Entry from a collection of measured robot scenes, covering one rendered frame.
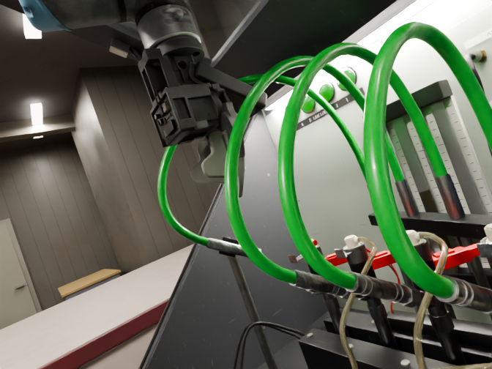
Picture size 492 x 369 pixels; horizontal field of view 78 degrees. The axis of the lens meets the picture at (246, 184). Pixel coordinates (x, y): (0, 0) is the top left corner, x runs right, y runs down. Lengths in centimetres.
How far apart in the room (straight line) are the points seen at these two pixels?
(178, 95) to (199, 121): 4
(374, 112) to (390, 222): 7
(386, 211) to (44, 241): 642
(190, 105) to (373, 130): 24
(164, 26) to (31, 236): 621
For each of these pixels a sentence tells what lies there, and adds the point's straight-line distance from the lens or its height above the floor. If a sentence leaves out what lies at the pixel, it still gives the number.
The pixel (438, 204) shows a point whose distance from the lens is 67.
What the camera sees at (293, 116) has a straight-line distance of 28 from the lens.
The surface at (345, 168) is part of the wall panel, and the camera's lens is 75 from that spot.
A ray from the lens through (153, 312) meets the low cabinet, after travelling 169.
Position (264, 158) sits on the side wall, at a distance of 86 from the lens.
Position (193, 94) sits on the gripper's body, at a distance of 39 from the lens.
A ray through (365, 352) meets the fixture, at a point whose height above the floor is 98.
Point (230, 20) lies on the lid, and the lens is 74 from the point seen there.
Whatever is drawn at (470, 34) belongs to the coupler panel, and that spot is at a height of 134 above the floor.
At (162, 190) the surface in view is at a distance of 53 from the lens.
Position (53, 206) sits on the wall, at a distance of 659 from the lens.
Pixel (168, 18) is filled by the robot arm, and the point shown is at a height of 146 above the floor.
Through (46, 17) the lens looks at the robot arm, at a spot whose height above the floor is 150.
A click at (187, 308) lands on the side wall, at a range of 72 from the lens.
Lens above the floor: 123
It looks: 1 degrees up
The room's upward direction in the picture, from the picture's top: 20 degrees counter-clockwise
